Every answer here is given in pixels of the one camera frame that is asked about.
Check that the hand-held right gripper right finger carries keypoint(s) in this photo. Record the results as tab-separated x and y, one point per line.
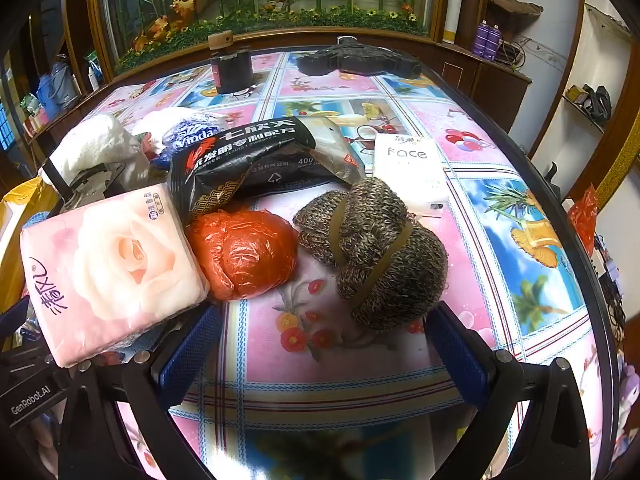
460	355

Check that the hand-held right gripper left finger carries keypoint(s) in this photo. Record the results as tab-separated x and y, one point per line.
190	355

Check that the pink rose tissue pack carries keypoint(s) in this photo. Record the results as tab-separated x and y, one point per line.
125	270

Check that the orange plastic bag bundle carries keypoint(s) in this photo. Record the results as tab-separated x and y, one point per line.
245	255

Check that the brown knitted cloth roll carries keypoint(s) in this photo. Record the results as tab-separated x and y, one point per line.
380	255

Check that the blue and white tissue pack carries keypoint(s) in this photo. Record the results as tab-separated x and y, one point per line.
192	127

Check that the white towel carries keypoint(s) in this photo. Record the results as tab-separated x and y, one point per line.
95	145

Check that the printed fruit tablecloth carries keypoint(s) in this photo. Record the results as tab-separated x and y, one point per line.
505	220

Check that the white power strip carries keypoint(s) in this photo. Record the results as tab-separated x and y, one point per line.
607	265

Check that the red plastic bag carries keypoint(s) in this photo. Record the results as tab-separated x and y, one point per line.
582	215

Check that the white tissue box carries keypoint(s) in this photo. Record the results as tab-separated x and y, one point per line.
407	170

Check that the long wooden cabinet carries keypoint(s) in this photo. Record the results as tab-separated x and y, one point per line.
500	87

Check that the small yellow item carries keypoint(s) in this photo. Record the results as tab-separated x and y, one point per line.
575	94

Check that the black jar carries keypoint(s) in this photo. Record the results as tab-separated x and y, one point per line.
231	70

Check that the white plastic bottle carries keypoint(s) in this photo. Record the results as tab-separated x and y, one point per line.
93	79

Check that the black plastic device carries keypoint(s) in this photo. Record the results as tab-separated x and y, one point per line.
360	60

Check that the purple bottle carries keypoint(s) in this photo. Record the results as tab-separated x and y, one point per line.
481	39
495	42

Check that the wooden side shelf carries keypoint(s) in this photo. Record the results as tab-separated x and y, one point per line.
75	20

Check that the white paper roll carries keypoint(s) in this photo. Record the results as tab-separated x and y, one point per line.
457	0

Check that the framed flower and bamboo painting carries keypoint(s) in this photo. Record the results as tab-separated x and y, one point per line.
260	0

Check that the white wall shelf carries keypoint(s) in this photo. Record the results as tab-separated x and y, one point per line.
560	40

